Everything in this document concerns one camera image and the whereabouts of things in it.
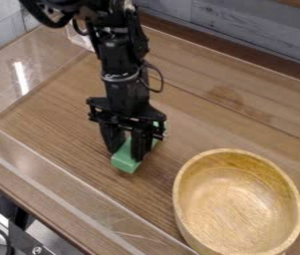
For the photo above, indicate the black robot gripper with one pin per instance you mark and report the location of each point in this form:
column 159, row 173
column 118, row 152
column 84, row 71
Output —
column 123, row 110

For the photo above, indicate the green rectangular block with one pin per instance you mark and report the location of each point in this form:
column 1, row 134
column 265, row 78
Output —
column 122, row 160

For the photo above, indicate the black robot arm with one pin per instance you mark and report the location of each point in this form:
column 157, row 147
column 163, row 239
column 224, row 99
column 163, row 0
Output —
column 110, row 22

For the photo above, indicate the brown wooden bowl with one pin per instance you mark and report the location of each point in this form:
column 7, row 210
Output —
column 236, row 204

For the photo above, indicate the clear acrylic enclosure walls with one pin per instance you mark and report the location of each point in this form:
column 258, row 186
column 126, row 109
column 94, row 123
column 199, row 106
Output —
column 222, row 102

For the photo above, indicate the black metal table frame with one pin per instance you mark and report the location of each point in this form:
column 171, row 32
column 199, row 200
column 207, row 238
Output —
column 24, row 236

